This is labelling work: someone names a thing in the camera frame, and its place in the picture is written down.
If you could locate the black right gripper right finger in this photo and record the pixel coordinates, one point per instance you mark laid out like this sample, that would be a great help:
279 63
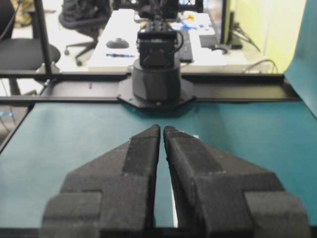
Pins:
219 195

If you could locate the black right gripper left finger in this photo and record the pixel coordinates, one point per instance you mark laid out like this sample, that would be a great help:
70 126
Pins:
111 196

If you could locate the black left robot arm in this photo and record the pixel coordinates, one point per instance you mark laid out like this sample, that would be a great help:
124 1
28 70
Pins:
156 81

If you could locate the blue pen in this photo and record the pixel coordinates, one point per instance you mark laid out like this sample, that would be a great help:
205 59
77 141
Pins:
119 55

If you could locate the black keyboard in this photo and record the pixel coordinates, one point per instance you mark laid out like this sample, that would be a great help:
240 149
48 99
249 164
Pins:
185 54

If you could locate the white desk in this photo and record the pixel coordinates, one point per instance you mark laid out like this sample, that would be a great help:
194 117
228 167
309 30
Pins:
208 54

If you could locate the black computer mouse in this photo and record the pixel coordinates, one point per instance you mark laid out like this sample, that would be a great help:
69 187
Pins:
117 43

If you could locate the black office chair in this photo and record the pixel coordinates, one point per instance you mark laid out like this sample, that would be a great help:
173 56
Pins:
86 17
16 53

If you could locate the black aluminium frame rail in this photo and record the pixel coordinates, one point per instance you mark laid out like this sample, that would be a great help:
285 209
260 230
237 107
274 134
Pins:
103 87

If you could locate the black vertical frame post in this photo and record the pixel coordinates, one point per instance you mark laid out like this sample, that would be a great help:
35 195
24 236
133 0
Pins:
40 30

